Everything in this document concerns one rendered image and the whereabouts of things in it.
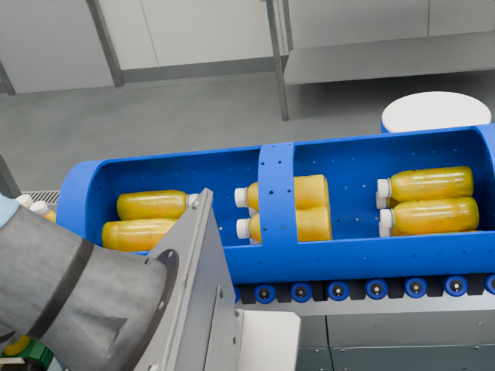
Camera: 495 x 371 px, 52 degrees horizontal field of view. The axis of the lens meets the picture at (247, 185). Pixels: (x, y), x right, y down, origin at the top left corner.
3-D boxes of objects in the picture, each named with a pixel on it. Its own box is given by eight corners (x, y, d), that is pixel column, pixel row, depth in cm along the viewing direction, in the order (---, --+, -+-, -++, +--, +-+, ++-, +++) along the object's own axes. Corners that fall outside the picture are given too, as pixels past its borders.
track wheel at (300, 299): (311, 280, 102) (311, 279, 104) (289, 281, 103) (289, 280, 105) (312, 302, 102) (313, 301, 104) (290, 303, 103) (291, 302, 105)
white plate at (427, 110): (514, 123, 127) (513, 127, 128) (453, 83, 150) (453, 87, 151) (412, 151, 125) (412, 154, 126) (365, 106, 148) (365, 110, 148)
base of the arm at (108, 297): (141, 364, 48) (43, 319, 45) (83, 405, 57) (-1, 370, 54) (183, 243, 58) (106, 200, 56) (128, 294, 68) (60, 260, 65)
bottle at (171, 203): (123, 228, 115) (193, 224, 112) (113, 207, 111) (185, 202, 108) (130, 207, 120) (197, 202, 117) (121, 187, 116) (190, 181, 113)
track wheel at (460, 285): (468, 273, 97) (465, 271, 99) (443, 274, 98) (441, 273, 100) (470, 297, 97) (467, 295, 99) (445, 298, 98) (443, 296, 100)
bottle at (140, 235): (113, 221, 110) (186, 216, 108) (115, 252, 110) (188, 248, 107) (99, 221, 104) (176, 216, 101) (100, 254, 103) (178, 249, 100)
